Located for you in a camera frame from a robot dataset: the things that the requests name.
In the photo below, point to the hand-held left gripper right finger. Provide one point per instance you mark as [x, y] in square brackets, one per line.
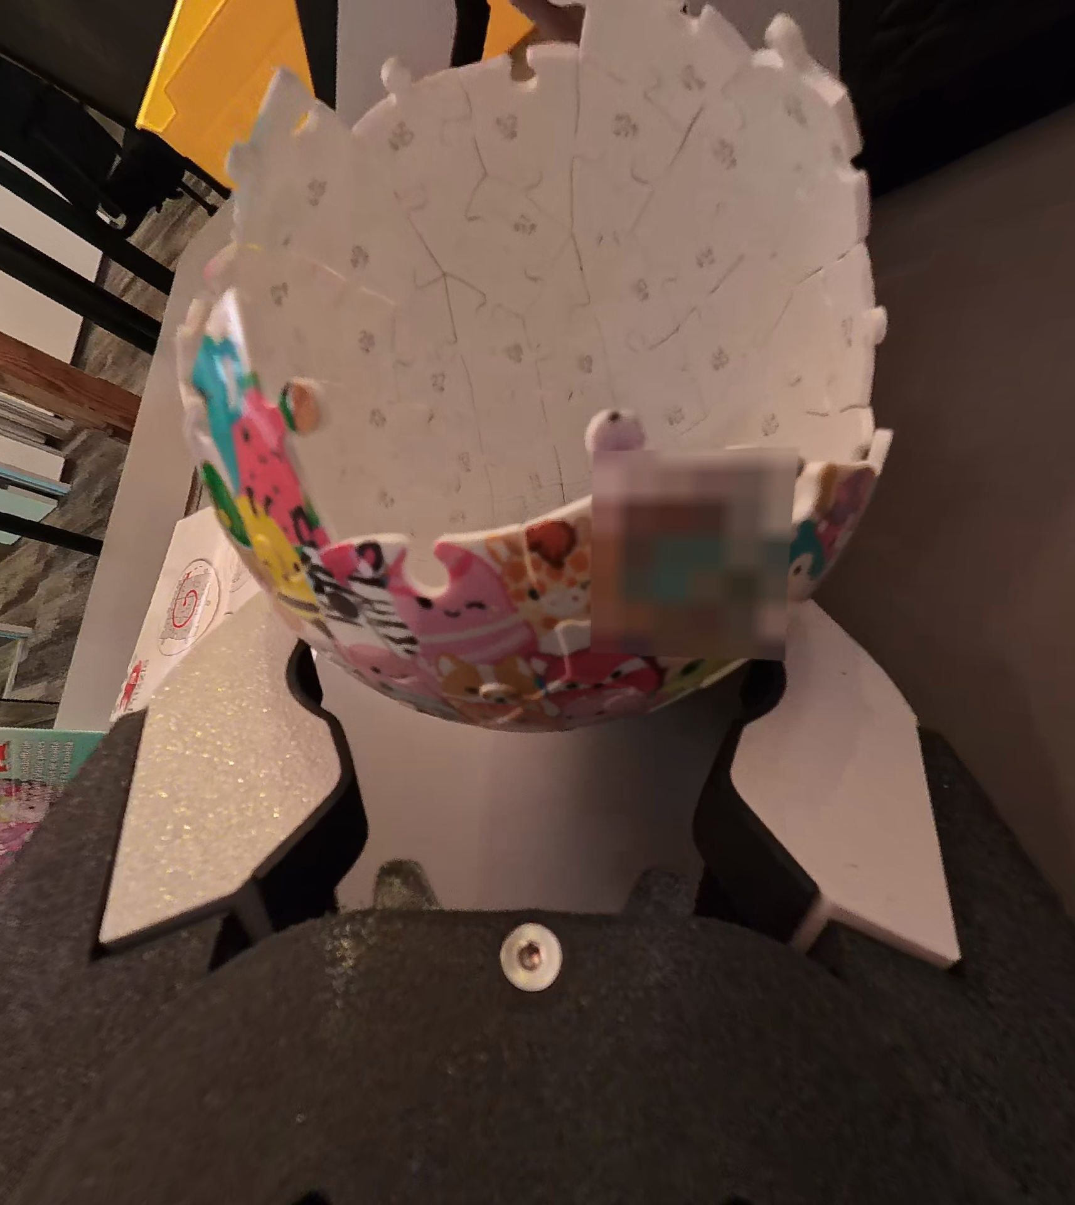
[848, 781]

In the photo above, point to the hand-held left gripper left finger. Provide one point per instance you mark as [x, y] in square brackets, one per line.
[218, 781]

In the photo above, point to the colourful cartoon puzzle ball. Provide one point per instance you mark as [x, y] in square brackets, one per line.
[501, 283]

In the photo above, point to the white puzzle instruction sheet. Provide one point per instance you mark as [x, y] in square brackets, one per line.
[189, 603]

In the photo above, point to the yellow plastic bin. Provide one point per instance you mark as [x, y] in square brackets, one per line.
[218, 75]

